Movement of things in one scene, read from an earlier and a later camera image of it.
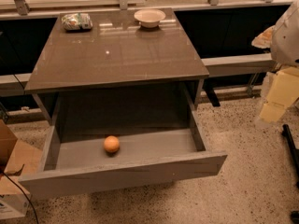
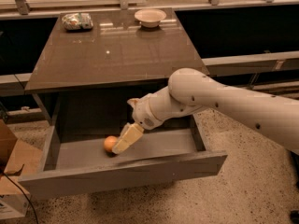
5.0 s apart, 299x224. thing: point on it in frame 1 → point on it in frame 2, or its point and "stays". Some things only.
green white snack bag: [75, 21] stays
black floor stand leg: [294, 150] stays
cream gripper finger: [283, 90] → [131, 133]
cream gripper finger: [264, 38] → [133, 102]
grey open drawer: [77, 161] stays
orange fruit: [111, 144] stays
